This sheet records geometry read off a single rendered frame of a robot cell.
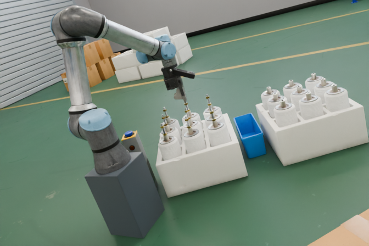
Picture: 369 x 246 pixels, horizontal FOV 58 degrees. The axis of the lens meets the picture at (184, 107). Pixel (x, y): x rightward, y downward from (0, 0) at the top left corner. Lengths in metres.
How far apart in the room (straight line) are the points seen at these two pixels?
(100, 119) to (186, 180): 0.52
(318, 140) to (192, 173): 0.58
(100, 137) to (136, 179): 0.23
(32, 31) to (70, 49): 5.88
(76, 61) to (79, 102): 0.17
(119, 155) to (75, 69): 0.39
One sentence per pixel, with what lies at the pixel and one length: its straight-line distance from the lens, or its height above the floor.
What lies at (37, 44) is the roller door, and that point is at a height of 0.84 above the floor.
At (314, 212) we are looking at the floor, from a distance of 1.33.
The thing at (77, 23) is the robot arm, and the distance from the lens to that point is 1.33.
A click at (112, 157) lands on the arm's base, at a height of 0.35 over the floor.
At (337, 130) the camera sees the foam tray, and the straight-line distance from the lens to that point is 1.61.
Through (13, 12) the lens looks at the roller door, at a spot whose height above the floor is 1.51.
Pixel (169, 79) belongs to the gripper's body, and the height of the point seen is 0.48.
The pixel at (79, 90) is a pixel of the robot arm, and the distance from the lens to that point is 1.43.
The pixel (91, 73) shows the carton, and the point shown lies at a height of 0.19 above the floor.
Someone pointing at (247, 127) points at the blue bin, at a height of 0.04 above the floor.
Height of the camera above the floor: 0.84
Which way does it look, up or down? 18 degrees down
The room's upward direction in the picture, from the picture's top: 18 degrees counter-clockwise
